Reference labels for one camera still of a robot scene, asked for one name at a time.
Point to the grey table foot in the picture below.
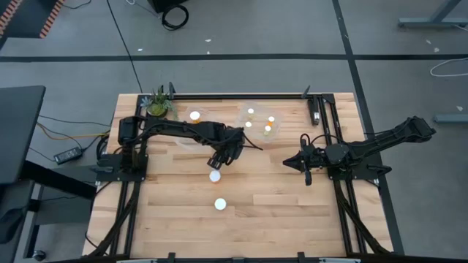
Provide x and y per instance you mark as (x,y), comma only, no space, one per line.
(453,118)

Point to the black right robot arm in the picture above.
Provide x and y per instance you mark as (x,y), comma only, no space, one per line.
(384,137)

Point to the potted green succulent plant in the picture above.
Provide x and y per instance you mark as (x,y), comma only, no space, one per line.
(157,109)

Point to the silver bar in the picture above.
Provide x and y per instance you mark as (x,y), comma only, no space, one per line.
(340,261)
(137,261)

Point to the dark desk leg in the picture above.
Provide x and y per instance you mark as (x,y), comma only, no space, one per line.
(62,180)

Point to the black aluminium extrusion frame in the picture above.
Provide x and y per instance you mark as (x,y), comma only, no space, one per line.
(237,96)

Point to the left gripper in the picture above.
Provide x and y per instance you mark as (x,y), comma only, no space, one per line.
(228,140)

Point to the black and silver camera bracket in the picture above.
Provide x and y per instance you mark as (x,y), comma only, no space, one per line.
(315,113)

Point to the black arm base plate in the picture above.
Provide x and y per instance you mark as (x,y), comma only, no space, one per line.
(351,175)
(109,176)

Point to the large amber pill bottle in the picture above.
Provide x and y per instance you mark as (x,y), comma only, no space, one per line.
(195,115)
(220,204)
(215,176)

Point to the small amber pill bottle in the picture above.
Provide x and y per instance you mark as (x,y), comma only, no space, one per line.
(250,110)
(267,128)
(271,119)
(248,124)

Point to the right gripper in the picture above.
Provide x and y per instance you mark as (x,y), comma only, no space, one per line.
(318,157)

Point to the black power adapter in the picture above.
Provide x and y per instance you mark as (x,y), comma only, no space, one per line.
(67,155)

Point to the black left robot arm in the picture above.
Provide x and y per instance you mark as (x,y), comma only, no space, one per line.
(172,128)

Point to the black caster wheel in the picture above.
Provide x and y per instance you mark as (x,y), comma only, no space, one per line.
(39,255)

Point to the orange black striped mat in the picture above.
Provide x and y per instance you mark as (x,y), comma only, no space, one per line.
(22,18)

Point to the black box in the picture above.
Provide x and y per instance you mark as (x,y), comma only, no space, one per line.
(162,4)

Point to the grey table leg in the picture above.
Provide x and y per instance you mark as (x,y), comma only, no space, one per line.
(420,22)

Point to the black desk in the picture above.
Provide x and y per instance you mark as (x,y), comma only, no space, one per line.
(18,128)

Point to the clear plastic bin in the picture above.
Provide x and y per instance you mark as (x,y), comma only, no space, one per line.
(188,144)
(259,117)

